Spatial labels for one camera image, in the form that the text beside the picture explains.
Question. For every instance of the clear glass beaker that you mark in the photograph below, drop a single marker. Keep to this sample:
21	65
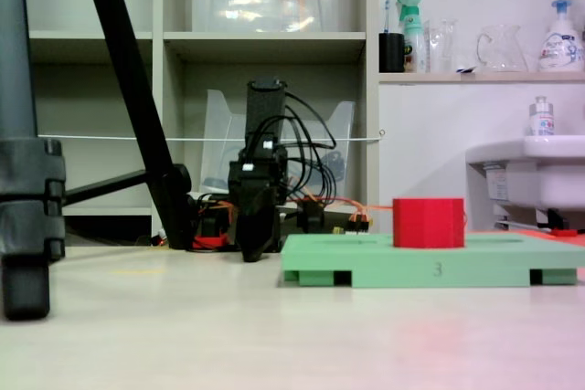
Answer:
442	47

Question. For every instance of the green spray bottle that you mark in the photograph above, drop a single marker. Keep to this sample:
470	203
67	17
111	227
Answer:
411	34

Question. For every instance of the green shape sorter board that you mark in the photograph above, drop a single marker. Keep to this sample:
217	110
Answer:
411	266

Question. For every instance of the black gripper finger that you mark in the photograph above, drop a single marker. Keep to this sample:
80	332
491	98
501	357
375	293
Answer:
256	225

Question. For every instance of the black tripod brace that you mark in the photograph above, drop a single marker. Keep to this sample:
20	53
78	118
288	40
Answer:
105	186

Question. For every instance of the white foam pump bottle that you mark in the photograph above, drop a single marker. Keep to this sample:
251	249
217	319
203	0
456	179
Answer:
560	47

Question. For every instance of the wooden wall shelf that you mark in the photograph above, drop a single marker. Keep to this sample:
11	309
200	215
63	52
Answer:
480	77

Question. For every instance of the black cup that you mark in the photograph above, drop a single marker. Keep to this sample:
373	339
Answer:
391	54

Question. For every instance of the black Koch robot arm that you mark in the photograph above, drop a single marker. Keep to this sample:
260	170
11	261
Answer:
265	107

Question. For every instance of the clear sanitizer bottle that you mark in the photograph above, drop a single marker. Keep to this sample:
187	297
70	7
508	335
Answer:
542	120

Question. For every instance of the white sink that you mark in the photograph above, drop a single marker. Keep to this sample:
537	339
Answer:
548	171

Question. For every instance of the clear glass pitcher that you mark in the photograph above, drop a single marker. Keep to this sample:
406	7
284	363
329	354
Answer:
500	49

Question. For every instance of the beige shelf unit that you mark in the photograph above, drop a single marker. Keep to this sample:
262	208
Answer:
157	88

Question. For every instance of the red octagonal pillar block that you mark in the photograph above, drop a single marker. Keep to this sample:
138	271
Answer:
427	223

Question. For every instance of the blue toothbrush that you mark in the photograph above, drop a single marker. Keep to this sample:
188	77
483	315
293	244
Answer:
387	15

